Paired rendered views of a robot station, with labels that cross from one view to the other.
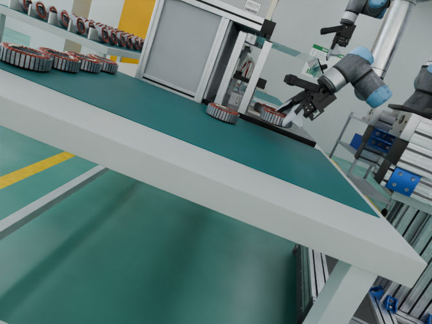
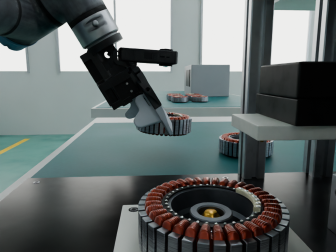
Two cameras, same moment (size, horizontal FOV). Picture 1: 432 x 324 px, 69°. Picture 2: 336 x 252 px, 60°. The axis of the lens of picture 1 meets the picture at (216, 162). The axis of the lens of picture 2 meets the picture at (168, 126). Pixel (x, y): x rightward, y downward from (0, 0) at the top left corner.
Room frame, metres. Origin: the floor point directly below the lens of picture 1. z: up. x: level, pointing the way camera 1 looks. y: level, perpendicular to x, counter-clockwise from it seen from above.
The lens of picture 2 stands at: (1.66, -0.17, 0.91)
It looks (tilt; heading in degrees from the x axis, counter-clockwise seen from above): 10 degrees down; 175
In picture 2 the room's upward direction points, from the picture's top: straight up
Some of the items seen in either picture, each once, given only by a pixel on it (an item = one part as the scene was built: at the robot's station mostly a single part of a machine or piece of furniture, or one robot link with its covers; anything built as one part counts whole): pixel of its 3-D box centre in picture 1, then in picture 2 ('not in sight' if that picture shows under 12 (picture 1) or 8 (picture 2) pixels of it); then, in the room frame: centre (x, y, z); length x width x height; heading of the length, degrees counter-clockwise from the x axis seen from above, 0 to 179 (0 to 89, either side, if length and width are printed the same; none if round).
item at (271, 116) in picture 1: (276, 117); (163, 122); (1.07, -0.14, 0.82); 0.11 x 0.11 x 0.04
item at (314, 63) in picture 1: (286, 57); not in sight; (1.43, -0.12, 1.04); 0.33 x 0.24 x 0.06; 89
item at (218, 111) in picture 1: (222, 113); (245, 144); (1.07, 0.04, 0.77); 0.11 x 0.11 x 0.04
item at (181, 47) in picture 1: (180, 50); not in sight; (1.25, 0.28, 0.91); 0.28 x 0.03 x 0.32; 89
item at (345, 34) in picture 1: (343, 34); not in sight; (1.90, -0.39, 1.29); 0.09 x 0.08 x 0.12; 81
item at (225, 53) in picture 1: (225, 64); not in sight; (1.57, 0.13, 0.92); 0.66 x 0.01 x 0.30; 179
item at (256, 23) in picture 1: (225, 22); not in sight; (1.58, 0.19, 1.09); 0.68 x 0.44 x 0.05; 179
